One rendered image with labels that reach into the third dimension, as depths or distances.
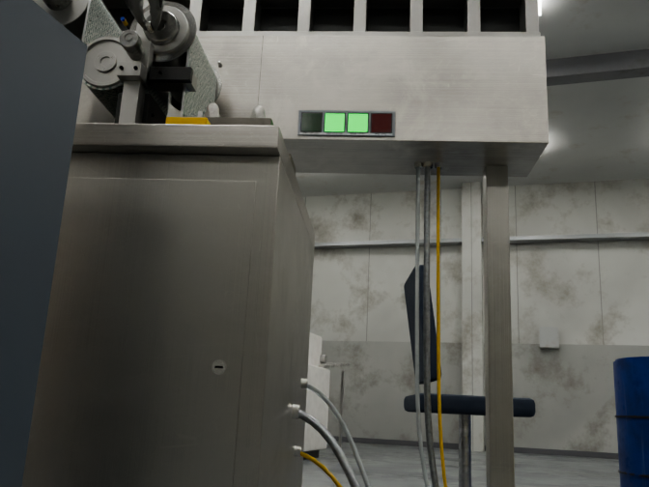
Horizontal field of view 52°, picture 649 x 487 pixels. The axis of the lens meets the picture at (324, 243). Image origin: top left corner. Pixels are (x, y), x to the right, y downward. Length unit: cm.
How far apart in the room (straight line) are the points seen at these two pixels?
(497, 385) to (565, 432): 887
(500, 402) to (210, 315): 95
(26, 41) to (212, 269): 42
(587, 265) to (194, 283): 1006
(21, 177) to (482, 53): 132
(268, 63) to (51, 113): 107
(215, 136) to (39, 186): 35
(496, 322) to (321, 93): 75
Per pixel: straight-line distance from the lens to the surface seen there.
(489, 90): 181
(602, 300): 1083
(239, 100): 181
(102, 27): 172
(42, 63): 86
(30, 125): 82
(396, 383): 1086
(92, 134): 115
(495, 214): 185
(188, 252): 106
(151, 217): 110
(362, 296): 1116
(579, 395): 1065
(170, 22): 154
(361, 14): 191
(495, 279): 181
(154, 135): 111
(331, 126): 174
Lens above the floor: 46
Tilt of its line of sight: 14 degrees up
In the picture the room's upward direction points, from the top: 3 degrees clockwise
